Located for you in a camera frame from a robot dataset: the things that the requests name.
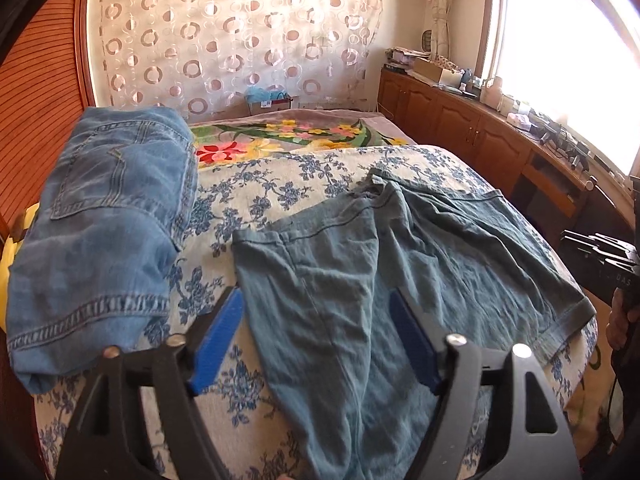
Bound person's right hand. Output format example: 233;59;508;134
606;290;640;350

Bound stack of papers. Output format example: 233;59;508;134
384;47;432;69

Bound beige patterned window curtain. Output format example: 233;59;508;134
426;0;497;72

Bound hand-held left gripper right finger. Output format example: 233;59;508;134
388;286;583;480

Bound bright window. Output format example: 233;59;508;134
479;0;640;177

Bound open cardboard box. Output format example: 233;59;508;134
409;57;467;85

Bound white bottle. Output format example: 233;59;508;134
480;77;507;107

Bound yellow object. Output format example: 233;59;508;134
0;202;42;311

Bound small cardboard box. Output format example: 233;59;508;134
248;94;300;117

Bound sheer circle-pattern curtain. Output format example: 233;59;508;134
89;0;387;122

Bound clutter of dark tools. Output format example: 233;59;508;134
529;109;627;178

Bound colourful flower blanket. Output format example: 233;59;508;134
187;109;422;170

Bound wooden cabinet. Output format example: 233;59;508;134
376;66;640;266

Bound wooden headboard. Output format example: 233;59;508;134
0;0;97;243

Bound teal pants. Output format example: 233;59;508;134
231;166;598;480

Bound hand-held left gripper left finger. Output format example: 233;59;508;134
54;286;246;480

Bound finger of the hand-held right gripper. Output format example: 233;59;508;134
580;252;640;273
561;229;637;257

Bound blue floral bedsheet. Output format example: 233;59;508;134
34;144;601;480

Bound folded blue denim jeans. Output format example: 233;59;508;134
6;105;200;395

